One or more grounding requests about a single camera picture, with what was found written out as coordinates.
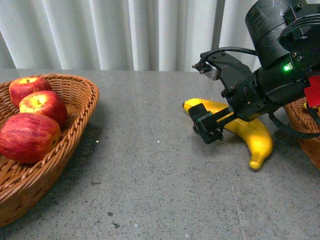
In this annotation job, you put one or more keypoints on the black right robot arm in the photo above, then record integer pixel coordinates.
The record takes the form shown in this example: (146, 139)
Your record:
(286, 55)

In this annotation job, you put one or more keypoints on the large red apple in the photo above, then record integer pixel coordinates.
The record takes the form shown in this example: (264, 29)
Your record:
(28, 137)

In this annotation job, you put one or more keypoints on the dark red apple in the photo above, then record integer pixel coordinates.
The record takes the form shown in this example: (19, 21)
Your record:
(22, 87)

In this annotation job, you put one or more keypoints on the white pleated curtain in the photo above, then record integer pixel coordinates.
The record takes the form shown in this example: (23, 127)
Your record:
(137, 35)

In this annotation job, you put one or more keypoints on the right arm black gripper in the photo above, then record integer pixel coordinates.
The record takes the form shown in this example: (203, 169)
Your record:
(246, 98)

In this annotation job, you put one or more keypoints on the brown wicker basket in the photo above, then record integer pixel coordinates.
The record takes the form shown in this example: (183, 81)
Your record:
(23, 185)
(300, 120)

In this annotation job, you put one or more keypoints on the yellow banana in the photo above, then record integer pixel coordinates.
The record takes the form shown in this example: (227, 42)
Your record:
(254, 133)

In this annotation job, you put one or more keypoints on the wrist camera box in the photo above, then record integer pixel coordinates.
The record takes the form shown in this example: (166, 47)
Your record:
(224, 67)

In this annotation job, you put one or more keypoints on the right brown wicker basket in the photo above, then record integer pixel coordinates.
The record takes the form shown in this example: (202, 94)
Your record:
(300, 120)

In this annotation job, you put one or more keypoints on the red yellow apple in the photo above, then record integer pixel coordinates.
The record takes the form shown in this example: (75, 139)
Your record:
(45, 102)

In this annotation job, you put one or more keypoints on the left brown wicker basket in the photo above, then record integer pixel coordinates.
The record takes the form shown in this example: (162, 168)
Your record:
(23, 185)

